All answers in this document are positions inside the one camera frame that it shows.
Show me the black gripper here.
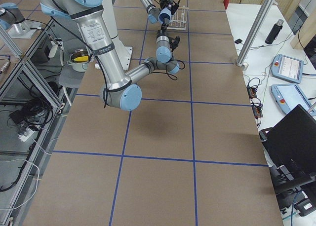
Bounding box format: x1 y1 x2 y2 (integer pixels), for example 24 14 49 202
156 30 180 51
159 0 179 12

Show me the light blue cup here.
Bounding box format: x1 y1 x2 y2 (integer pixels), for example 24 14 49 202
158 7 172 24

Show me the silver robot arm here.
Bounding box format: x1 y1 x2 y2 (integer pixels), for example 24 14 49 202
40 0 180 111
140 0 181 24

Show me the white pot with yellow item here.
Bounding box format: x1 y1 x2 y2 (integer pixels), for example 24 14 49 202
67 48 91 73

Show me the black water bottle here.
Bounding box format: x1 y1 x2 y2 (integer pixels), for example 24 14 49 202
265 19 284 45

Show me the power strip with plugs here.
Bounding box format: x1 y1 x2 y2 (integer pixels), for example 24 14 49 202
246 85 263 119

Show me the upper teach pendant tablet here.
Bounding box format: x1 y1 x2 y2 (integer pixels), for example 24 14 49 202
271 54 304 84

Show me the teach pendant tablet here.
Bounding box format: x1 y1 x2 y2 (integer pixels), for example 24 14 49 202
271 84 312 114
271 54 304 84

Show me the lower teach pendant tablet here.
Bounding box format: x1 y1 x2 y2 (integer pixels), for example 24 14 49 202
271 84 312 114

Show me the black laptop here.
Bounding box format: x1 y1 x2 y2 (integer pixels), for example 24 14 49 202
261 104 316 170

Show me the white wire cup holder rack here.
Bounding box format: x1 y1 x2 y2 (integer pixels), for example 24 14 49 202
168 6 189 31

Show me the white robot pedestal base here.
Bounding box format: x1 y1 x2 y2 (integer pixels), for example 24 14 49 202
101 0 134 71

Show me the aluminium frame post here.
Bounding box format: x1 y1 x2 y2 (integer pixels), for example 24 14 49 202
236 0 275 67

